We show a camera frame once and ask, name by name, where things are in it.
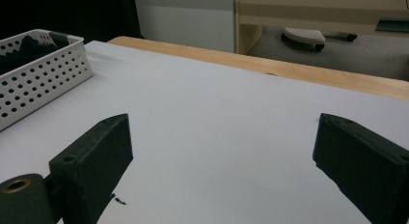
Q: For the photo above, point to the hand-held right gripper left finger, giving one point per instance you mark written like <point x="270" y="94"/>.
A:
<point x="91" y="159"/>

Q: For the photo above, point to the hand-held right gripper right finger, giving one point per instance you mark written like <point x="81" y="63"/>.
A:
<point x="363" y="166"/>

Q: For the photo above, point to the white perforated plastic basket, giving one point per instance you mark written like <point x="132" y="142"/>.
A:
<point x="41" y="82"/>

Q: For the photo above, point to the black knitted sweater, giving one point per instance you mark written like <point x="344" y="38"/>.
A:
<point x="19" y="55"/>

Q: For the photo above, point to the white table cover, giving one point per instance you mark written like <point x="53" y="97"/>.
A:
<point x="209" y="105"/>

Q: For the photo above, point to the office chair base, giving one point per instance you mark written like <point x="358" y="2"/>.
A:
<point x="304" y="37"/>

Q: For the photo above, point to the dark green box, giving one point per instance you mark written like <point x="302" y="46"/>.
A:
<point x="394" y="25"/>

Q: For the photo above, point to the black curtain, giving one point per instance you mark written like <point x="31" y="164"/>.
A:
<point x="64" y="11"/>

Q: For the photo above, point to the beige wooden desk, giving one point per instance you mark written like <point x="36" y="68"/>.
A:
<point x="305" y="8"/>

